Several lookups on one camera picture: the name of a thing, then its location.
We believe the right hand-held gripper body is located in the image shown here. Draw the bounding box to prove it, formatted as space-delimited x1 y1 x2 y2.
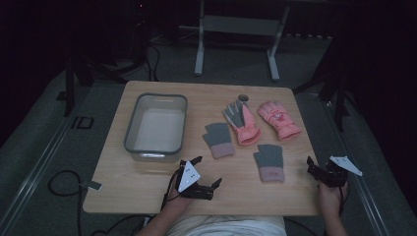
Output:
315 154 364 189

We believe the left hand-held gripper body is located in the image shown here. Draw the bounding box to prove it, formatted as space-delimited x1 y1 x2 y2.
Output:
175 159 216 202

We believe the pink glove with grey palm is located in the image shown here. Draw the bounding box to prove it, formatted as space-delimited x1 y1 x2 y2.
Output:
222 99 263 147

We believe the person's left hand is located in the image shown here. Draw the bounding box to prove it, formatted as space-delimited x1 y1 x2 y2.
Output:
166 187 195 211

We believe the person's right hand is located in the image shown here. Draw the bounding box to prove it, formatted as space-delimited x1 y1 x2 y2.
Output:
317 181 350 215

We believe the grey knit fingerless glove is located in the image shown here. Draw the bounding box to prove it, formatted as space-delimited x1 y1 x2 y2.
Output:
202 122 237 160
253 144 286 183

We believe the person's white shirt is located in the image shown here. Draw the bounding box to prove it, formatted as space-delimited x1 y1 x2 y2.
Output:
166 214 288 236

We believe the grey plastic bin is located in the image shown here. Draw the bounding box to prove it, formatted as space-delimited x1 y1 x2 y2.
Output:
123 92 189 163

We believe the pink glove with printed back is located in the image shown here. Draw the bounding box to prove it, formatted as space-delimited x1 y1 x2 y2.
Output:
257 99 302 142

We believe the black tripod stand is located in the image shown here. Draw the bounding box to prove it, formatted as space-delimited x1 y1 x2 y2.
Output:
292 29 353 133
63 0 149 118

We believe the small grey tag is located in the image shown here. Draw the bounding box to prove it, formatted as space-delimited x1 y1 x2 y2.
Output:
79 179 103 192

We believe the white metal stand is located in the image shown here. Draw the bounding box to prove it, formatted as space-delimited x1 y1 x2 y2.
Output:
194 0 292 83

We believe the metal floor rail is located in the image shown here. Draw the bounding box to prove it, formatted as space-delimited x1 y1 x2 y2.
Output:
0 83 96 236
319 97 392 236

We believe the left hand-held gripper cable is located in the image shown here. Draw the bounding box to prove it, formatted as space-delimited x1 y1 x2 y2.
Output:
159 169 182 211

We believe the hand-held gripper cable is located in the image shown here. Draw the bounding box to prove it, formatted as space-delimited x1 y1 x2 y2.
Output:
159 169 182 211
337 183 351 215

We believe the right hand-held gripper cable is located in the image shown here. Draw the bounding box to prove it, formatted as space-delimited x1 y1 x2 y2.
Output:
337 183 351 215

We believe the black background cable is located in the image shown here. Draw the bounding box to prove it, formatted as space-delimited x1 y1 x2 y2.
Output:
143 41 161 83

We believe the black floor cable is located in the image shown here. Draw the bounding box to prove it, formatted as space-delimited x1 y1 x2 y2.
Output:
47 169 155 236

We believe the black rectangular floor frame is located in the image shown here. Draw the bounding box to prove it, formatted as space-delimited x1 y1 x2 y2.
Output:
70 115 95 130

